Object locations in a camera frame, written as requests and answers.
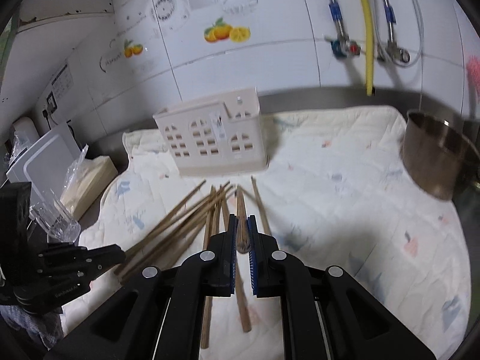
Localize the clear plastic bottle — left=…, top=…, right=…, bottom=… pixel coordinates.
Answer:
left=30, top=201, right=81, bottom=243

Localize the tissue pack in plastic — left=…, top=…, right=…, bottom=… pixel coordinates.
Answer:
left=60, top=145, right=118, bottom=219

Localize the white patterned quilted mat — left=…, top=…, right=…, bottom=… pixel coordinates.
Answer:
left=79, top=106, right=471, bottom=359

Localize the beige plastic utensil holder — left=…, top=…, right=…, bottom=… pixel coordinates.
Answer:
left=153, top=88, right=268, bottom=176

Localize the stainless steel pot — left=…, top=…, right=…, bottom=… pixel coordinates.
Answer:
left=401, top=110, right=479, bottom=201

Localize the silver water valve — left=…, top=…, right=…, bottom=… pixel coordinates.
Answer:
left=378, top=41, right=411, bottom=65

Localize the wall power socket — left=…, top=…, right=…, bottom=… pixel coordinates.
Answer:
left=42, top=92, right=58, bottom=119

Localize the red handled water valve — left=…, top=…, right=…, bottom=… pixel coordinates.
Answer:
left=325, top=37, right=361, bottom=59

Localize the yellow corrugated gas hose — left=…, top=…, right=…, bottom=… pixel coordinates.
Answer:
left=352, top=0, right=377, bottom=97

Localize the left braided metal hose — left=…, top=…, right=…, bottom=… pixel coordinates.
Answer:
left=319, top=0, right=348, bottom=43

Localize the braided metal hose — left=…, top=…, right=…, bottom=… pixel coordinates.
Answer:
left=371, top=0, right=398, bottom=46
left=319, top=0, right=348, bottom=43

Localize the right braided metal hose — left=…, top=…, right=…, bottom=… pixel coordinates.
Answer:
left=371, top=0, right=398, bottom=46

